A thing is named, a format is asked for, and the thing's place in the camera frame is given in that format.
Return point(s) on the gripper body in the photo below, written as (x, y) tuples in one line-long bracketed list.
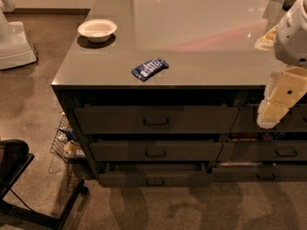
[(292, 38)]

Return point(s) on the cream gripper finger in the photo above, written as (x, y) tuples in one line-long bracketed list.
[(270, 114), (266, 41)]

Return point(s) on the drawer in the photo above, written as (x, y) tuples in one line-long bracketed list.
[(263, 173), (141, 151), (259, 151), (154, 175), (294, 121), (155, 119)]

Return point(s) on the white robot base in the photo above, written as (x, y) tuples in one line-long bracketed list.
[(15, 47)]

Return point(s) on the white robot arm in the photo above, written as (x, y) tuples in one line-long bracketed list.
[(290, 43)]

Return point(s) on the grey drawer cabinet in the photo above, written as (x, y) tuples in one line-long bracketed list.
[(209, 46)]

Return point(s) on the blue snack packet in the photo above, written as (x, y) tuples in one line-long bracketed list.
[(149, 68)]

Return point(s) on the white bowl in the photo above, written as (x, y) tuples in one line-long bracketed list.
[(97, 30)]

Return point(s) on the black stand with monitor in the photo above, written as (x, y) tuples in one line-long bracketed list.
[(15, 157)]

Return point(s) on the wire basket with items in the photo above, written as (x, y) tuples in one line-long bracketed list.
[(65, 156)]

